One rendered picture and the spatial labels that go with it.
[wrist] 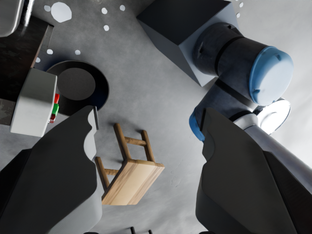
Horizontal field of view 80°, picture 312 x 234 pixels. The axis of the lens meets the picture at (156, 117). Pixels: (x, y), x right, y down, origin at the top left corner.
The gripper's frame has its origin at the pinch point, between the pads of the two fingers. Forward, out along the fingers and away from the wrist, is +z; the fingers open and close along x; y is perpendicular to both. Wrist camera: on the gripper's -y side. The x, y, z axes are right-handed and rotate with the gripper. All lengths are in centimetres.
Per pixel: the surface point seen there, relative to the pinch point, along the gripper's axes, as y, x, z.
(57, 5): -5.3, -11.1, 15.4
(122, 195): 87, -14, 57
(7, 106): 8.6, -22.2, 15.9
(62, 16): -4.1, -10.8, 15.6
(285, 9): -6, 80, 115
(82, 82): 29, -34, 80
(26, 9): -3, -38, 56
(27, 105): 8.5, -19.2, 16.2
